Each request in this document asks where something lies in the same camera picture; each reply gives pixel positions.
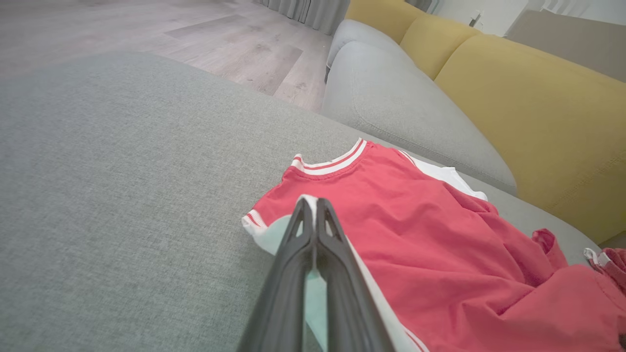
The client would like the small yellow sofa back cushion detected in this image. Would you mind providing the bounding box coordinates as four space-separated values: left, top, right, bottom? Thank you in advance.
399 14 484 82
344 0 427 45

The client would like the large grey fabric ottoman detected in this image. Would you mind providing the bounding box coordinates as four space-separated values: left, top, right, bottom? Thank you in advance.
0 51 602 352

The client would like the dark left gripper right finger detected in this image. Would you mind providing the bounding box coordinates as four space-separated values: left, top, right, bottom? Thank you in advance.
313 198 397 352

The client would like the grey upholstered furniture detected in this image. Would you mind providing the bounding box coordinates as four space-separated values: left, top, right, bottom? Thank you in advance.
504 10 626 84

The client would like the red basketball jersey white trim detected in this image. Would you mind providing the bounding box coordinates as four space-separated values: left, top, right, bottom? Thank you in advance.
241 138 626 352

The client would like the grey curtain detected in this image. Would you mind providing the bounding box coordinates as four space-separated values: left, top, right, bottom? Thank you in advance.
253 0 351 36

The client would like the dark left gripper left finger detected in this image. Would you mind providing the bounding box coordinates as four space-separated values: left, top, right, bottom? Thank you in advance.
237 196 316 352

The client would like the large yellow sofa back cushion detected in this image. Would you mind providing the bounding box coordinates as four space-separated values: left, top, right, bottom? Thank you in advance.
434 34 626 246

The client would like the grey sofa seat cushion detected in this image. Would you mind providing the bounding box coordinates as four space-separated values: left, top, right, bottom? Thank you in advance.
320 41 518 197
326 19 417 70

